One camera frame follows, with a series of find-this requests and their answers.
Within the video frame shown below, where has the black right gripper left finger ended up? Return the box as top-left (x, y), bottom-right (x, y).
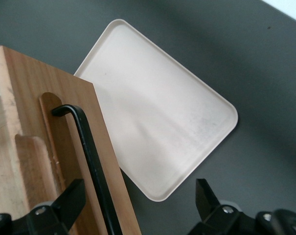
top-left (25, 178), bottom-right (87, 235)

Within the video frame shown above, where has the black metal drawer handle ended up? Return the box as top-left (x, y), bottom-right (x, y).
top-left (51, 104), bottom-right (125, 235)

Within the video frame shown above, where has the wooden drawer with small knob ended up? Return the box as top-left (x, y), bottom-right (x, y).
top-left (0, 45), bottom-right (142, 235)

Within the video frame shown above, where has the beige plastic tray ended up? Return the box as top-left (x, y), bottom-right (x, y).
top-left (73, 19), bottom-right (239, 203)

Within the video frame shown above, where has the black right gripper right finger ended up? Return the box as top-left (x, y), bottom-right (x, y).
top-left (188, 178), bottom-right (259, 235)

